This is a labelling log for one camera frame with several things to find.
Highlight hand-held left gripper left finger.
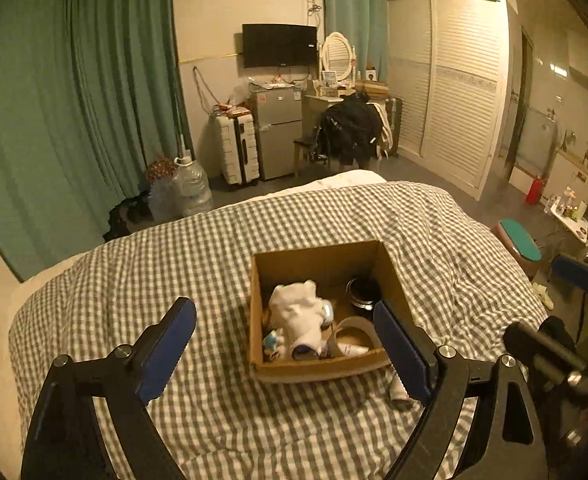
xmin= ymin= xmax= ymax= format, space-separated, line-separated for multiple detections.
xmin=21 ymin=296 xmax=198 ymax=480

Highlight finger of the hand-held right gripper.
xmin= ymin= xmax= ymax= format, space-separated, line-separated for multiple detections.
xmin=504 ymin=321 xmax=588 ymax=377
xmin=549 ymin=254 xmax=588 ymax=306

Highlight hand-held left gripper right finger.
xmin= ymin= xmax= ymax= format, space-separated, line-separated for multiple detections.
xmin=372 ymin=299 xmax=550 ymax=480

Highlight white sock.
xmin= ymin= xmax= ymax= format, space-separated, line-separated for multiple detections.
xmin=388 ymin=370 xmax=415 ymax=411

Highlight tape roll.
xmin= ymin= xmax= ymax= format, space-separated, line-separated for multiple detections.
xmin=331 ymin=316 xmax=385 ymax=358

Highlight black jar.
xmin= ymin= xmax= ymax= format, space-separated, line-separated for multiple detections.
xmin=345 ymin=276 xmax=382 ymax=311

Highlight cardboard box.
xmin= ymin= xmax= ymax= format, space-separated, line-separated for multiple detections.
xmin=249 ymin=240 xmax=415 ymax=383

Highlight blue and white packet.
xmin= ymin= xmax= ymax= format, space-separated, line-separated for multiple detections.
xmin=263 ymin=327 xmax=282 ymax=361

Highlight white cloth toy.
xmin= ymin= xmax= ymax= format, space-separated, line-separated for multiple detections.
xmin=268 ymin=282 xmax=332 ymax=356

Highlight pale slipper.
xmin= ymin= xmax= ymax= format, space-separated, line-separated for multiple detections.
xmin=531 ymin=282 xmax=555 ymax=311

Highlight small folding table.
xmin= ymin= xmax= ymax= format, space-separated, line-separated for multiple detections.
xmin=549 ymin=195 xmax=588 ymax=246

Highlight stool with green seat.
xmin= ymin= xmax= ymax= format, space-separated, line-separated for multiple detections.
xmin=494 ymin=218 xmax=543 ymax=281

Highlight grey checked blanket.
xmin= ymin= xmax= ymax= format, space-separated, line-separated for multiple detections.
xmin=8 ymin=180 xmax=550 ymax=480

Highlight red fire extinguisher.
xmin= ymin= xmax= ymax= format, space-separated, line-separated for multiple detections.
xmin=525 ymin=175 xmax=547 ymax=206

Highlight white box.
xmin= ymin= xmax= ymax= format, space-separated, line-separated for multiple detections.
xmin=508 ymin=165 xmax=534 ymax=196

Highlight black bag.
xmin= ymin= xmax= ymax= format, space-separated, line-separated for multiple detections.
xmin=104 ymin=195 xmax=155 ymax=241

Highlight clear water jug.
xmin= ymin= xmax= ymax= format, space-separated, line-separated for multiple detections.
xmin=149 ymin=157 xmax=213 ymax=221

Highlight brown patterned bundle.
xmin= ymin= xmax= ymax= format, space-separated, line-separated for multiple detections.
xmin=146 ymin=156 xmax=177 ymax=183

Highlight white bed sheet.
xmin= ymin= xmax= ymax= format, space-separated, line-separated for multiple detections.
xmin=254 ymin=169 xmax=389 ymax=196

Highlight white suitcase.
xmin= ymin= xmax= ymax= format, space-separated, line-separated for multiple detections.
xmin=210 ymin=110 xmax=261 ymax=186

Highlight white slatted wardrobe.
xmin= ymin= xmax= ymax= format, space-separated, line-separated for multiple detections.
xmin=385 ymin=0 xmax=512 ymax=201

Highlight cream cloth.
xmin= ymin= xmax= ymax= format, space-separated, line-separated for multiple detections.
xmin=374 ymin=105 xmax=393 ymax=158

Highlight dark suitcase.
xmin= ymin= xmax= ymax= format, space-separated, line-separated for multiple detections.
xmin=385 ymin=96 xmax=405 ymax=157

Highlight dark wooden chair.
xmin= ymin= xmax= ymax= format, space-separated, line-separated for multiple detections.
xmin=293 ymin=135 xmax=325 ymax=176

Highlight black jacket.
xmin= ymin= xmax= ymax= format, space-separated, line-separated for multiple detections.
xmin=311 ymin=91 xmax=389 ymax=166

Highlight silver fridge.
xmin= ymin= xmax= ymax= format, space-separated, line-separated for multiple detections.
xmin=249 ymin=85 xmax=305 ymax=181

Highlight white dressing table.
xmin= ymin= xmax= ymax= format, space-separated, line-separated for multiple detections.
xmin=304 ymin=87 xmax=392 ymax=158

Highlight wooden box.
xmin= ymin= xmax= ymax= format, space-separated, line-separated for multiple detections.
xmin=356 ymin=80 xmax=389 ymax=98

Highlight green curtain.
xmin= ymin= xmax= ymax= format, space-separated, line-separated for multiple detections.
xmin=68 ymin=0 xmax=195 ymax=201
xmin=321 ymin=0 xmax=389 ymax=86
xmin=0 ymin=0 xmax=74 ymax=281

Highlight white oval mirror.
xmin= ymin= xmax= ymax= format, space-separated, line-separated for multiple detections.
xmin=320 ymin=31 xmax=357 ymax=83

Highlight black television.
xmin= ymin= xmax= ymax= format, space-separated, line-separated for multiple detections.
xmin=242 ymin=23 xmax=319 ymax=68

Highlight wall cable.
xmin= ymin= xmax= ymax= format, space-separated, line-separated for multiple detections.
xmin=192 ymin=65 xmax=215 ymax=111

